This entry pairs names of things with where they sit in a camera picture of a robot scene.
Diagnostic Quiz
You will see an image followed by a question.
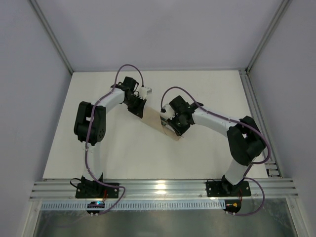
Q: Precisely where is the knife with green handle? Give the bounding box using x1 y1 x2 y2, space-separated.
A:
160 117 182 137

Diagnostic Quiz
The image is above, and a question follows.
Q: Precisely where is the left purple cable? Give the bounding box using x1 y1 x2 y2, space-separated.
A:
83 64 126 215

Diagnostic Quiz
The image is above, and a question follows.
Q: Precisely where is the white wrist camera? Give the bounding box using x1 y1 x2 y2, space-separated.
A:
138 86 152 100
160 104 175 120

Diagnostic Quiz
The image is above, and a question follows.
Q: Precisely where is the left controller board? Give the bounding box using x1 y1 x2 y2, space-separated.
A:
86 201 105 217

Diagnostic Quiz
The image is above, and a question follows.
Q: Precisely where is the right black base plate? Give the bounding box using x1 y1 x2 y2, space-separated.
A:
205 180 251 198

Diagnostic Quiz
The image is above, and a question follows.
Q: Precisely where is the right aluminium side rail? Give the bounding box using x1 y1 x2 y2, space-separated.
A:
239 69 282 178

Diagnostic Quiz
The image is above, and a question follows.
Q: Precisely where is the controller board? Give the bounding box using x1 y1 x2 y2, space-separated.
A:
224 199 241 215
86 201 105 217

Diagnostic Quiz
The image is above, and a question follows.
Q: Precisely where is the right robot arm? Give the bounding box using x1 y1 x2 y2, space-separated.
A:
160 96 267 197

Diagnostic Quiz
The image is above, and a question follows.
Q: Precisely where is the front aluminium rail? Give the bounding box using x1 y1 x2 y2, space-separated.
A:
30 178 299 200

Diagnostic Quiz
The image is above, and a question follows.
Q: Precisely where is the slotted cable duct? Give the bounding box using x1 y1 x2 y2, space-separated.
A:
41 199 225 211

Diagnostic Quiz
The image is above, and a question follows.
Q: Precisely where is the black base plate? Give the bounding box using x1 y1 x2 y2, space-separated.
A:
205 180 251 198
75 182 119 199

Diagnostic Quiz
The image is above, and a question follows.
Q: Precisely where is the left aluminium frame post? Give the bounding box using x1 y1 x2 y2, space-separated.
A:
28 0 74 75

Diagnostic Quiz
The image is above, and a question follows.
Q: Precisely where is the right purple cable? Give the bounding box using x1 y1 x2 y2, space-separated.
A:
160 86 271 217

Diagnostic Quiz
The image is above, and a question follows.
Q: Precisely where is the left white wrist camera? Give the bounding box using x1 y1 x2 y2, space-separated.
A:
138 86 152 100

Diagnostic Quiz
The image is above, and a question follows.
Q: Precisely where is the aluminium frame post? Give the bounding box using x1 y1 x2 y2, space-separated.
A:
245 0 292 74
28 0 74 75

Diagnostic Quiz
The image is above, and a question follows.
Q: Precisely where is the purple cable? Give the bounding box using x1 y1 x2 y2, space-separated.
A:
160 86 271 217
83 64 126 215

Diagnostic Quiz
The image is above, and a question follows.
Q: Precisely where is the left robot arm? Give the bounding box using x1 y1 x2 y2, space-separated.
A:
74 77 152 188

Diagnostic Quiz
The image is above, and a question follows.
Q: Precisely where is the right controller board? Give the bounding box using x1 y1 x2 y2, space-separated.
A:
224 199 241 215

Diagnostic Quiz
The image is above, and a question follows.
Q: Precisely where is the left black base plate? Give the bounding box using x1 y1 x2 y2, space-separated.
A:
75 182 119 199

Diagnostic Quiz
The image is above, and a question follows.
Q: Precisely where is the right aluminium frame post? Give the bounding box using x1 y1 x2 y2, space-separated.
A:
245 0 292 74

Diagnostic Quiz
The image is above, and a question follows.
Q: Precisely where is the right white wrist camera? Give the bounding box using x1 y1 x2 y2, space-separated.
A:
160 104 175 120

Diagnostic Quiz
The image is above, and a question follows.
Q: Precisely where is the beige cloth napkin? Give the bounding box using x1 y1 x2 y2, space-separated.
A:
141 107 180 141

